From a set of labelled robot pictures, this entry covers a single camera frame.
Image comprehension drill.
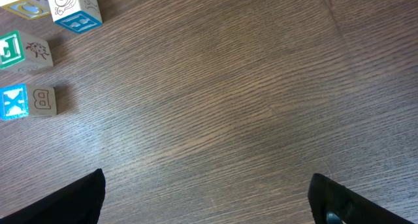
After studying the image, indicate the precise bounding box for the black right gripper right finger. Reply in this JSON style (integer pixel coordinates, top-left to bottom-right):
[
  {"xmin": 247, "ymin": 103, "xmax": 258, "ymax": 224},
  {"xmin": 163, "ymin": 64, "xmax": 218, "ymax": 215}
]
[{"xmin": 308, "ymin": 173, "xmax": 412, "ymax": 224}]

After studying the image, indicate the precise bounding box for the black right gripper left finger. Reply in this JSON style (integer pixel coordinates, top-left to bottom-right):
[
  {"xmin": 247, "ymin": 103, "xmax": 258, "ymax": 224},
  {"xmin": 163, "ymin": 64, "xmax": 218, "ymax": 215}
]
[{"xmin": 1, "ymin": 168, "xmax": 106, "ymax": 224}]

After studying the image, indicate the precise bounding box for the blue X wooden block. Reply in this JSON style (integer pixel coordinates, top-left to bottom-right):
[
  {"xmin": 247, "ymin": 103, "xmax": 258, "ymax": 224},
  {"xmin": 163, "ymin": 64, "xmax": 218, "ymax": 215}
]
[{"xmin": 1, "ymin": 84, "xmax": 57, "ymax": 121}]

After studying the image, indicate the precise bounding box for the green F wooden block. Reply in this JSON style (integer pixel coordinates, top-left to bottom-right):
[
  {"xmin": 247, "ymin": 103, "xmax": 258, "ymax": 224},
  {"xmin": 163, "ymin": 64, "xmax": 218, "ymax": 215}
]
[{"xmin": 1, "ymin": 30, "xmax": 54, "ymax": 75}]

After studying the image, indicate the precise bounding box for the white block blue side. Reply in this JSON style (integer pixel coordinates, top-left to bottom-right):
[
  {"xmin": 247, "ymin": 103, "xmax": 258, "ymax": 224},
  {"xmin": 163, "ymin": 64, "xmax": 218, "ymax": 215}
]
[{"xmin": 48, "ymin": 0, "xmax": 103, "ymax": 34}]

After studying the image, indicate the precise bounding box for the white block yellow side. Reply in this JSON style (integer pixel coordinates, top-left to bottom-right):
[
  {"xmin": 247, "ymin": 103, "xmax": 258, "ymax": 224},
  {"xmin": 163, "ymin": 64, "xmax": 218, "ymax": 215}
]
[{"xmin": 1, "ymin": 0, "xmax": 50, "ymax": 20}]

